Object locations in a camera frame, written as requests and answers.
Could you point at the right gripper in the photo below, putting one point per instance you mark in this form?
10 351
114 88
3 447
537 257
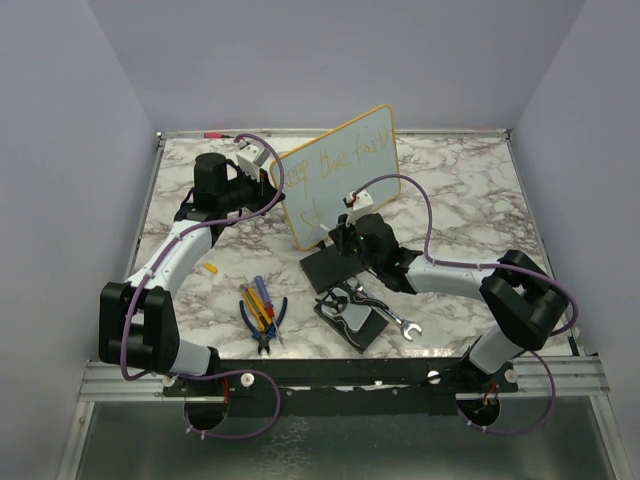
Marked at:
341 233

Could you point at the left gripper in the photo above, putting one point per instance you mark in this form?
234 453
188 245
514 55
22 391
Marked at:
265 192

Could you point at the yellow framed whiteboard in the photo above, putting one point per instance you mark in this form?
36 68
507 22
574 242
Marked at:
320 173

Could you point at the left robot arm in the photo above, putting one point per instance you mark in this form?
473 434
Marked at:
137 321

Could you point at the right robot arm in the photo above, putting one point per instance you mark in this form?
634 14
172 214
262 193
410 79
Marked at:
525 303

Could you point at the black flat box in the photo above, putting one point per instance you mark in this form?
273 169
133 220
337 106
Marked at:
326 268

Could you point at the blue red screwdriver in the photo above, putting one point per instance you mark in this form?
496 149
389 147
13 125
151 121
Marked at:
268 305

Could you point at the red black marker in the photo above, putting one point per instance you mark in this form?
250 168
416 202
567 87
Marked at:
217 135

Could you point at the yellow utility knife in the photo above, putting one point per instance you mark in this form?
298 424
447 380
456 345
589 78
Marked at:
255 310

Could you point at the silver combination wrench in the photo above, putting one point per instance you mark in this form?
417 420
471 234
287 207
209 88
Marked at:
406 327

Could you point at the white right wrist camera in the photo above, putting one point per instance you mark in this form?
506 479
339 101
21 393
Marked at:
358 204

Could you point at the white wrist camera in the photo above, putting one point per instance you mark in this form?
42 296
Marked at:
250 158
358 204

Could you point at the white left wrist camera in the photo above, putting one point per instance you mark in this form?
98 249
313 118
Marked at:
250 158

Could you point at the black grey wire stripper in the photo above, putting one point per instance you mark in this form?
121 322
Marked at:
342 306

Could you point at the blue handled pliers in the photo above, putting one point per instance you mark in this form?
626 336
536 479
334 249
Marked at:
263 335

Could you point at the black front mounting rail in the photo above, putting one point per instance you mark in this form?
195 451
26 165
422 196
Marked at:
340 387

